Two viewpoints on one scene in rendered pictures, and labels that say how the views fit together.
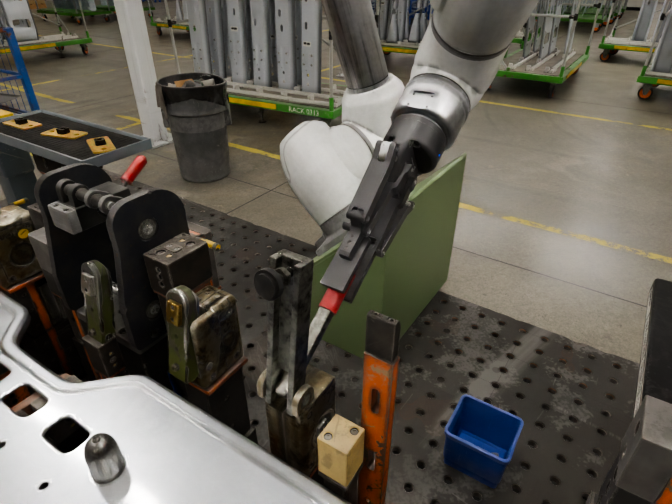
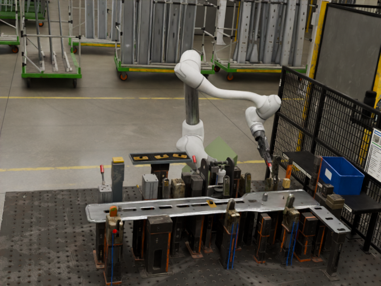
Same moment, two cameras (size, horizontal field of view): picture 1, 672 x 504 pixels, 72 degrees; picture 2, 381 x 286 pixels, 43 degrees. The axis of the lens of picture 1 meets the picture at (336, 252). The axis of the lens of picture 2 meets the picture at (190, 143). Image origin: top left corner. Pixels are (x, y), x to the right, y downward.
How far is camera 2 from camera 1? 288 cm
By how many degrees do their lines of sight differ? 47
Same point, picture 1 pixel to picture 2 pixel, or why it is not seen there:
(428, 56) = (257, 120)
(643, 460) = (318, 160)
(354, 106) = (194, 129)
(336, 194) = (204, 156)
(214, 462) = (272, 194)
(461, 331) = not seen: hidden behind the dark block
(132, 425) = (257, 196)
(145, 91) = not seen: outside the picture
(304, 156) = (194, 147)
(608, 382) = not seen: hidden behind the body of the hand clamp
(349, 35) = (196, 110)
